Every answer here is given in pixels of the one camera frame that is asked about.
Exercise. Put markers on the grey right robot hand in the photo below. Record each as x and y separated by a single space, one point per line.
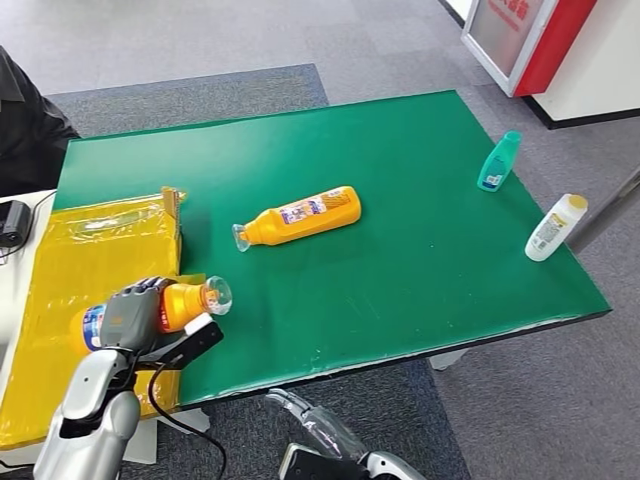
324 424

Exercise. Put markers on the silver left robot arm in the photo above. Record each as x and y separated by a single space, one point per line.
95 411

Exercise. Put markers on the person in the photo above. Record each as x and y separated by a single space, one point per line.
30 132

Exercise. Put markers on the black device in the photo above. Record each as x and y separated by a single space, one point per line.
13 224

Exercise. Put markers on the green table mat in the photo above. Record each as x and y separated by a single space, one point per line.
410 159

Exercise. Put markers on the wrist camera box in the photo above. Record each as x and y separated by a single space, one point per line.
320 467
192 341

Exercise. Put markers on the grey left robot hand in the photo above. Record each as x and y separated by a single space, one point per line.
132 318

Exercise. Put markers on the red and white sign stand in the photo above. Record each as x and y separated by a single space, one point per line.
545 46

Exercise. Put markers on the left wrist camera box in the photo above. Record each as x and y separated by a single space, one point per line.
192 341

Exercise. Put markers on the white table foot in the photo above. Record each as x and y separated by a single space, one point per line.
447 360
192 421

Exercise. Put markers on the white bottle with yellow cap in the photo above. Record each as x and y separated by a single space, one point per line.
552 229

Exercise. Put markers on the yellow plastic-wrapped cardboard box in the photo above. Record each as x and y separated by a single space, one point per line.
75 258

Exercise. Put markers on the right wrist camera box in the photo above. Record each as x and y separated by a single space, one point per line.
320 467

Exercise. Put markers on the orange bottle with clear cap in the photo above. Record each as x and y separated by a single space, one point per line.
305 217
183 306

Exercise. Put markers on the teal plastic bottle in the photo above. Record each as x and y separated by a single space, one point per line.
497 164

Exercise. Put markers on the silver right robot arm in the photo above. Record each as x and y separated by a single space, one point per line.
392 467

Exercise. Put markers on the grey metal pole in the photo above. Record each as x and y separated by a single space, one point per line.
605 212

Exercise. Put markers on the white counter with black base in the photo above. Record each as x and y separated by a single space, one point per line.
595 73

